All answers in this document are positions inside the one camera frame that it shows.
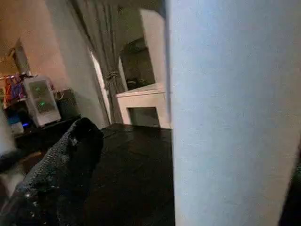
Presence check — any black table mat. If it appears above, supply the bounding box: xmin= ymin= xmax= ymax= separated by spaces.
xmin=14 ymin=117 xmax=176 ymax=226

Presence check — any dark round bin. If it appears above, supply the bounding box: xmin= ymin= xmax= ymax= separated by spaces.
xmin=56 ymin=89 xmax=82 ymax=121

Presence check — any white appliance with green lights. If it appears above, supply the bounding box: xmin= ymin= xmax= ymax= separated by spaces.
xmin=23 ymin=74 xmax=61 ymax=128

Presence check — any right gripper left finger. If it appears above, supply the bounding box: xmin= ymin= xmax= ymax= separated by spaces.
xmin=0 ymin=117 xmax=104 ymax=226

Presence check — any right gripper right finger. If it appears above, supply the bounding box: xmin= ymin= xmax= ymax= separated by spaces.
xmin=278 ymin=160 xmax=301 ymax=226

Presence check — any grey window curtain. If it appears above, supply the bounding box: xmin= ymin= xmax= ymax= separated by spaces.
xmin=70 ymin=0 xmax=129 ymax=125

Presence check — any white glass-door cabinet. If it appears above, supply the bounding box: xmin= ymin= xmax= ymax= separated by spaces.
xmin=114 ymin=82 xmax=174 ymax=129

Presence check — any white plastic table leg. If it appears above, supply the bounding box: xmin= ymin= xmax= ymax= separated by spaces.
xmin=167 ymin=0 xmax=301 ymax=226

